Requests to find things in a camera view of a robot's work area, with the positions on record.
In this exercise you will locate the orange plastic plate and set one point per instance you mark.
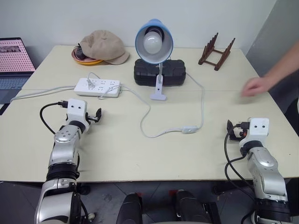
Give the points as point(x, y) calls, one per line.
point(90, 62)

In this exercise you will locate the pink plastic plate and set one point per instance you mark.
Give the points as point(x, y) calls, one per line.
point(73, 55)

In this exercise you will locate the black plastic case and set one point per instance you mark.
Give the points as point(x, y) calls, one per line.
point(172, 74)

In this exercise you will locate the grey laptop with pink screen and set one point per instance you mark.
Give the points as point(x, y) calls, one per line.
point(14, 56)

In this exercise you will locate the person's bare hand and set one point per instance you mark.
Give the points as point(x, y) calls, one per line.
point(255, 86)

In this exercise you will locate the white light bulb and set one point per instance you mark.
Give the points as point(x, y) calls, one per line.
point(153, 43)

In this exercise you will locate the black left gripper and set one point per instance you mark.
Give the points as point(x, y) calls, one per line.
point(91, 118)

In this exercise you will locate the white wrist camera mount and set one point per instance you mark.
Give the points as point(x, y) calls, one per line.
point(258, 128)
point(76, 109)

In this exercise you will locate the beige cloth cap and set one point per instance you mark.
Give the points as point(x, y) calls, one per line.
point(102, 44)

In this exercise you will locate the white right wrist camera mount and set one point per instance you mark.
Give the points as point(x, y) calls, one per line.
point(258, 128)

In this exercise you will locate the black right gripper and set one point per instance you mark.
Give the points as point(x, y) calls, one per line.
point(239, 131)

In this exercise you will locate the black table caster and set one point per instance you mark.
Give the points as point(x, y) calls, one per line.
point(83, 189)

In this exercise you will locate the blue desk lamp white clamp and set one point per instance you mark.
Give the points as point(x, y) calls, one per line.
point(154, 58)

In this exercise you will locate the brown wooden dish rack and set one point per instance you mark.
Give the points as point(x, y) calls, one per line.
point(208, 50)

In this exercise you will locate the white power strip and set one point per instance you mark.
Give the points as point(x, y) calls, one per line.
point(80, 89)

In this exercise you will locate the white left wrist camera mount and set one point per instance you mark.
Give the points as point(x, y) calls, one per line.
point(76, 109)

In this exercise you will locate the dark rounded shape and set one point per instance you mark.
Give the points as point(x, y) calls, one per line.
point(190, 207)
point(129, 208)

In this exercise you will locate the person's bare forearm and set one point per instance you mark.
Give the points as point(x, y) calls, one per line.
point(285, 63)

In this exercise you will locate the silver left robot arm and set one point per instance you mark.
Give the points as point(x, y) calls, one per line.
point(65, 151)

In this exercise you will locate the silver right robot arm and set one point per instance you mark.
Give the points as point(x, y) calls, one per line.
point(264, 163)

